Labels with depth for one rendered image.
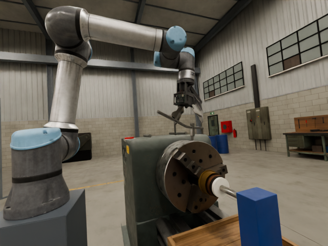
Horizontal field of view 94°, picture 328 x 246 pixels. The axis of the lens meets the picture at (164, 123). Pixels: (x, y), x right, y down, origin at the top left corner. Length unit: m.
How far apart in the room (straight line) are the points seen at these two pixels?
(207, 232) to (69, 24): 0.88
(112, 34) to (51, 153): 0.42
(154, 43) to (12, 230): 0.65
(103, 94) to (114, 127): 2.24
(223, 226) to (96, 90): 10.64
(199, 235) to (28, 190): 0.59
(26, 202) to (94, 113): 10.18
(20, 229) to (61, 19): 0.58
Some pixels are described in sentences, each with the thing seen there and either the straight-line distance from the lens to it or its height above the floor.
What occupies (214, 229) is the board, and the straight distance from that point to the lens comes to 0.77.
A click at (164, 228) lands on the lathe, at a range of 0.83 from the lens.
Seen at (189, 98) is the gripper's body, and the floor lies 1.43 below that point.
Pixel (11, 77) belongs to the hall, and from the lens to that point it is 12.20.
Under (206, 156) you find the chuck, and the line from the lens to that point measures 0.75.
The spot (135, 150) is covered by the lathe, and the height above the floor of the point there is 1.21.
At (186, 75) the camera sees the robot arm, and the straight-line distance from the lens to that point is 0.72.
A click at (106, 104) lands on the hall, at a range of 10.73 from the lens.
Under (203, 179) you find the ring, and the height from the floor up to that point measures 1.10.
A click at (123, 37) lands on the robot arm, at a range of 0.61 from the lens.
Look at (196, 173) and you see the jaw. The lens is 0.64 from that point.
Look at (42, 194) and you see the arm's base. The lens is 0.56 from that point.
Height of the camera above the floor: 1.29
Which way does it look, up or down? 3 degrees up
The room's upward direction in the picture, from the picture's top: 4 degrees counter-clockwise
